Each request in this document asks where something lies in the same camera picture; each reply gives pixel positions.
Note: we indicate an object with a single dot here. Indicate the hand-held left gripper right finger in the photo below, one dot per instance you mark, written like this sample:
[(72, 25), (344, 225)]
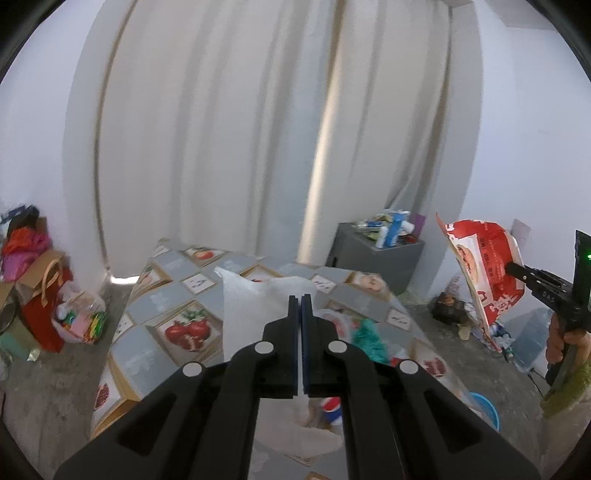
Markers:
[(323, 339)]

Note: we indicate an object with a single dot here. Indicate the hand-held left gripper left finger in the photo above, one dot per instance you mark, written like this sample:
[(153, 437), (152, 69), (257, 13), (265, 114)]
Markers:
[(277, 339)]

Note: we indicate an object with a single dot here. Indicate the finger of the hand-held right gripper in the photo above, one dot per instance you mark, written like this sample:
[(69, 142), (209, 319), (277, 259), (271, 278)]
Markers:
[(531, 277)]

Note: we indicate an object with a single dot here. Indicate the white paper sheet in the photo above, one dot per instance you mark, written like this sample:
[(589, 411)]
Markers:
[(249, 304)]

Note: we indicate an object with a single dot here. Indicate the red snack bag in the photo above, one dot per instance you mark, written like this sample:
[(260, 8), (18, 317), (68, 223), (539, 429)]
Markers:
[(485, 258)]

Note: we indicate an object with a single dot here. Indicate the person's right hand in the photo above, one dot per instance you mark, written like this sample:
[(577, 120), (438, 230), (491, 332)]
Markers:
[(577, 340)]

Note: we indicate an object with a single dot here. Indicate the red and teal wrapper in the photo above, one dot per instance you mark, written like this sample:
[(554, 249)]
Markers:
[(369, 339)]

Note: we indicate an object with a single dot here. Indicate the grey cabinet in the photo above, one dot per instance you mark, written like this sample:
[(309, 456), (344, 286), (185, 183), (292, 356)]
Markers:
[(364, 265)]

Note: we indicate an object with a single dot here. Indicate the small beige cup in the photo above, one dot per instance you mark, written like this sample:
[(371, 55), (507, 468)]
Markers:
[(464, 330)]

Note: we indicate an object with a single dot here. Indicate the dark pot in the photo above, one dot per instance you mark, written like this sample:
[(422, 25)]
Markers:
[(448, 309)]

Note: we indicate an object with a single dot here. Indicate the purple box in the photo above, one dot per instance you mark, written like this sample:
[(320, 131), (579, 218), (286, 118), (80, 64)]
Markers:
[(417, 225)]

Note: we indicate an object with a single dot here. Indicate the blue and white bottle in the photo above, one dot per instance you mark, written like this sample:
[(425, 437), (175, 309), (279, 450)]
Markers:
[(392, 228)]

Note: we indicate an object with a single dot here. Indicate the fruit printed tablecloth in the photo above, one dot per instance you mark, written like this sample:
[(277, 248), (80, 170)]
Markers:
[(147, 364)]

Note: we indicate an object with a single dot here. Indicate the blue plastic basin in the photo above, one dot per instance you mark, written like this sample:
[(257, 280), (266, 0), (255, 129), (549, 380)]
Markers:
[(487, 408)]

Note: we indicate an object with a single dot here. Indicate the white plastic bag with snacks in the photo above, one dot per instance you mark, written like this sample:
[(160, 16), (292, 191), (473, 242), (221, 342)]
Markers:
[(78, 318)]

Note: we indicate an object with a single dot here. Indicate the white curtain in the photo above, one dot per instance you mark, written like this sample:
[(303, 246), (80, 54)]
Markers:
[(207, 138)]

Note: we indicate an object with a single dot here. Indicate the red gift bag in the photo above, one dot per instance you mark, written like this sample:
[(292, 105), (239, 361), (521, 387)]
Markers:
[(41, 318)]

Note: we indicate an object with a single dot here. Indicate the green box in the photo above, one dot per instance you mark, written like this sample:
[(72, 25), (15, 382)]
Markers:
[(16, 339)]

